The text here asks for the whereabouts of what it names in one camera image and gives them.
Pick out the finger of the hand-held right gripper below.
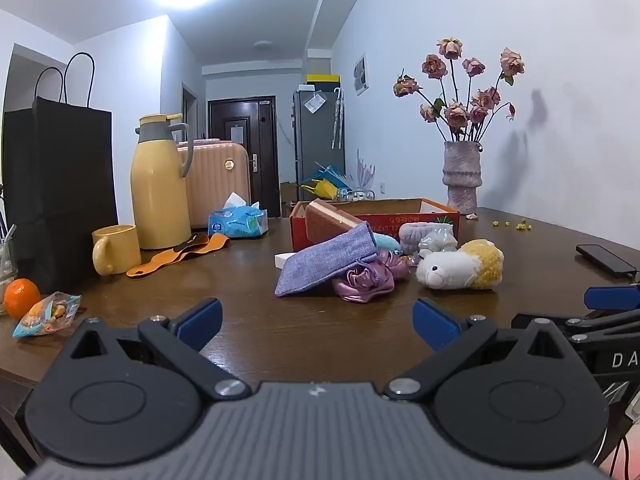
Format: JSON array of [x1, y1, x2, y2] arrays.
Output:
[[511, 313, 640, 345], [583, 285, 640, 322]]

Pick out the light blue plush toy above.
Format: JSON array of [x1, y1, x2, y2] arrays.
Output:
[[372, 234, 405, 257]]

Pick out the tangerine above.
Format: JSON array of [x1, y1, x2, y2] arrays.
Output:
[[4, 278, 42, 321]]

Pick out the orange cardboard box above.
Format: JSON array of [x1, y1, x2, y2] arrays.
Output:
[[289, 198, 461, 253]]

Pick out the blue and yellow bag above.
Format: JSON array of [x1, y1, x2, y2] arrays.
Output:
[[300, 162, 351, 201]]

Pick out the folded white umbrella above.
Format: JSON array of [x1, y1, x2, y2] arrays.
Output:
[[331, 87, 346, 151]]

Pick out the black smartphone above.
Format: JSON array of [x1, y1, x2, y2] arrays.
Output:
[[576, 244, 638, 277]]

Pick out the glass with straws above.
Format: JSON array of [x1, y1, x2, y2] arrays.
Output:
[[0, 210, 18, 316]]

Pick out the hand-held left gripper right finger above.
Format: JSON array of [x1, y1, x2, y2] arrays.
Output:
[[384, 298, 576, 402]]

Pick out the yellow thermos jug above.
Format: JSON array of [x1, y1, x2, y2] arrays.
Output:
[[131, 113, 193, 251]]

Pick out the purple fabric pouch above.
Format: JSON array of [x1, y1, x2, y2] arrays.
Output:
[[274, 222, 377, 297]]

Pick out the purple satin scrunchie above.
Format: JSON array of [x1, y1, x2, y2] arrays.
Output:
[[331, 249, 413, 306]]

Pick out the lilac fluffy towel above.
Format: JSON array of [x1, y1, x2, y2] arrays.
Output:
[[398, 221, 441, 256]]

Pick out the wall picture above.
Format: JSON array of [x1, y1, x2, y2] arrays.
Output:
[[352, 52, 371, 97]]

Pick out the dark brown door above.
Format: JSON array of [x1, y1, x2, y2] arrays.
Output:
[[207, 95, 278, 218]]

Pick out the grey refrigerator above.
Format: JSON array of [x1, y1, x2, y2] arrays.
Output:
[[292, 85, 346, 201]]

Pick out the yellow mug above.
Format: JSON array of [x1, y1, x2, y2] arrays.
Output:
[[91, 225, 142, 277]]

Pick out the dried pink rose bouquet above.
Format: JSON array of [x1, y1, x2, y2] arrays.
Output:
[[392, 37, 526, 143]]

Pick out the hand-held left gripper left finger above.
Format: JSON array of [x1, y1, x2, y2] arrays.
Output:
[[62, 298, 252, 402]]

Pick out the blue tissue pack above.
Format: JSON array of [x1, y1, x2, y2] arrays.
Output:
[[207, 192, 269, 239]]

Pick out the white and yellow sheep plush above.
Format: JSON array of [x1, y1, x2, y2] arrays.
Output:
[[416, 239, 505, 291]]

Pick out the grey side door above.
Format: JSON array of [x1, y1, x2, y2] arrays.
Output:
[[181, 82, 199, 142]]

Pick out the mauve textured vase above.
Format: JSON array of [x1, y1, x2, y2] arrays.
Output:
[[443, 141, 483, 216]]

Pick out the clear plastic bag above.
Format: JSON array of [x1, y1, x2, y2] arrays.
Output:
[[417, 225, 458, 253]]

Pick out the peach ribbed suitcase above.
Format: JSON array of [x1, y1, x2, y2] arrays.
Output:
[[175, 139, 252, 231]]

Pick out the yellow crumbs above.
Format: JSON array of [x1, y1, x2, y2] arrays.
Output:
[[491, 217, 533, 233]]

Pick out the clear snack packet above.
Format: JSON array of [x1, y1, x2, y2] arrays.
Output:
[[12, 291, 82, 339]]

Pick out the black paper bag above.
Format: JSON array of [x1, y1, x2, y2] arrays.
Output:
[[2, 52, 118, 293]]

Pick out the purple decorative stems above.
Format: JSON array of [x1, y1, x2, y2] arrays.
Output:
[[355, 149, 376, 193]]

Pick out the orange leather strap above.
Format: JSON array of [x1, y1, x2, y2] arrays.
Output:
[[126, 232, 232, 279]]

